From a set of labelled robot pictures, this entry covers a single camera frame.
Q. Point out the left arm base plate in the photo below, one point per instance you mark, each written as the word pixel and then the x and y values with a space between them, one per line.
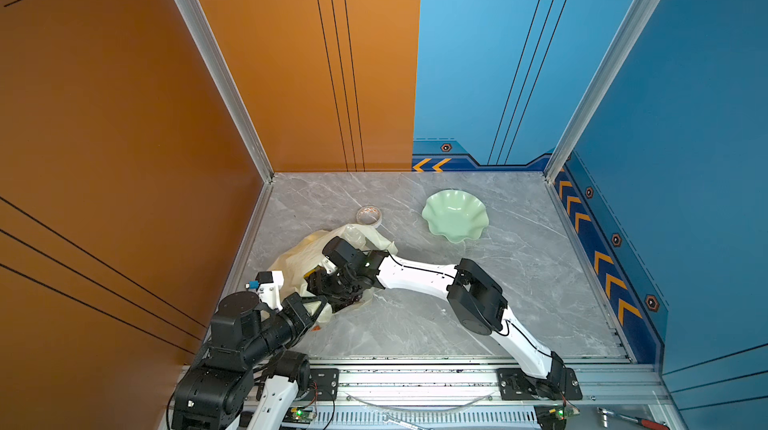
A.
pixel 323 384

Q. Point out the clear tape roll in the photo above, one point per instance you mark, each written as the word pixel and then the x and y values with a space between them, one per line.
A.
pixel 369 216

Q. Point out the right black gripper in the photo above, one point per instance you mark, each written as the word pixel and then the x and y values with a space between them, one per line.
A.
pixel 321 276

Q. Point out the red handled tool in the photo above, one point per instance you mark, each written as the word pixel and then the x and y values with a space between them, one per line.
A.
pixel 606 415

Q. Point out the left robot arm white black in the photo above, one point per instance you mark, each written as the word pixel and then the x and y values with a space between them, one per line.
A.
pixel 249 343

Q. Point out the aluminium corner post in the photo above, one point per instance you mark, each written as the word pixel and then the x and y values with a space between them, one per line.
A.
pixel 205 41
pixel 633 24

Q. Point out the cream plastic bag orange print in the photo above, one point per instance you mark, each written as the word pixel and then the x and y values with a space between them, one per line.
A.
pixel 306 256

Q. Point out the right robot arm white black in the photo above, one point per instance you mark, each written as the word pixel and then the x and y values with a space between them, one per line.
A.
pixel 476 299

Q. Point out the left aluminium corner post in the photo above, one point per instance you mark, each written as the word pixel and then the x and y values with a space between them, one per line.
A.
pixel 205 41

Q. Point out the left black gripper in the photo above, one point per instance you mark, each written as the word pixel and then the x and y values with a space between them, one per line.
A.
pixel 302 317

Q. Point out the right aluminium corner post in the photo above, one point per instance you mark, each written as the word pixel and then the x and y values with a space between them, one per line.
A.
pixel 633 24

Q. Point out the right green circuit board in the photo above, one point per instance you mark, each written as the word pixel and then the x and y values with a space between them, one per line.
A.
pixel 555 418

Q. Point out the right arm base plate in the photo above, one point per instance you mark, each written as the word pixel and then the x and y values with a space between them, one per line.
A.
pixel 514 384

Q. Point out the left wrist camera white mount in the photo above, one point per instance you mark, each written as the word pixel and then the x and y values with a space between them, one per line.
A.
pixel 267 286

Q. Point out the aluminium front rail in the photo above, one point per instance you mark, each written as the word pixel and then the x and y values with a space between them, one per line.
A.
pixel 462 393

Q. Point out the green leaf-shaped plate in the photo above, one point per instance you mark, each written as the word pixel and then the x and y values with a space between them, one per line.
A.
pixel 455 215

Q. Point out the green circuit board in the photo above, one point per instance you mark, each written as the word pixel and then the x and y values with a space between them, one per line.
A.
pixel 300 416
pixel 555 418

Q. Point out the left green circuit board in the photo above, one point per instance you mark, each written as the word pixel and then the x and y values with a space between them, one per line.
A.
pixel 300 416

